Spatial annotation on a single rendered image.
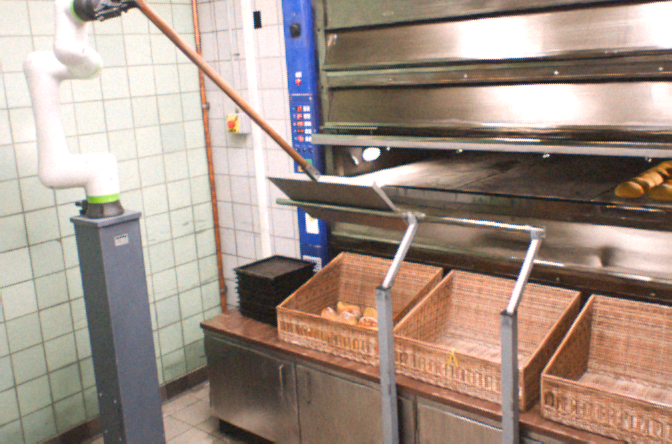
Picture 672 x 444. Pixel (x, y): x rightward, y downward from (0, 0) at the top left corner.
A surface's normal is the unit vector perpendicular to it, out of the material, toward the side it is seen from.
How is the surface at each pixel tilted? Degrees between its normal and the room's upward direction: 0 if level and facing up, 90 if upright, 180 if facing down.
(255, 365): 90
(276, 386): 90
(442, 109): 70
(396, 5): 90
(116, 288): 90
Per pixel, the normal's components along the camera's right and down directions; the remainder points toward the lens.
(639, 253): -0.62, -0.16
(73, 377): 0.77, 0.07
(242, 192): -0.64, 0.19
